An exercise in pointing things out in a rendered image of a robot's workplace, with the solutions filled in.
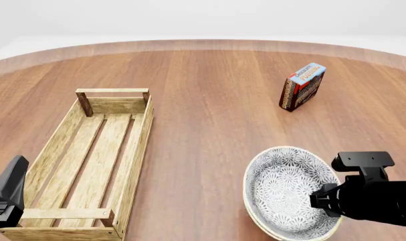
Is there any wooden slat tray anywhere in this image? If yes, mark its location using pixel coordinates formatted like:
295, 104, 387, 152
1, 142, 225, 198
0, 87, 155, 241

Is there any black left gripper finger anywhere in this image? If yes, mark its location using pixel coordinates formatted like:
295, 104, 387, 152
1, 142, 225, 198
0, 155, 30, 210

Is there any chocolate pudding box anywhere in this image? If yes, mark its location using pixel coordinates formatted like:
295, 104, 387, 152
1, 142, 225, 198
278, 62, 327, 112

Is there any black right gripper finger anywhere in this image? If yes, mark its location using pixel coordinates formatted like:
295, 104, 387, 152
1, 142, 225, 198
309, 183, 340, 210
324, 206, 344, 219

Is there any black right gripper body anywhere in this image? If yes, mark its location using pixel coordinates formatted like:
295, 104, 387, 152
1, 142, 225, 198
334, 181, 358, 220

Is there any patterned grey white bowl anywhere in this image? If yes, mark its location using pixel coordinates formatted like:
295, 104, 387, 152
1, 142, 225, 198
242, 173, 343, 241
243, 146, 344, 234

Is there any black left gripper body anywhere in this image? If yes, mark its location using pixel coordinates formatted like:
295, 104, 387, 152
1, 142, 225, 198
0, 195, 25, 231

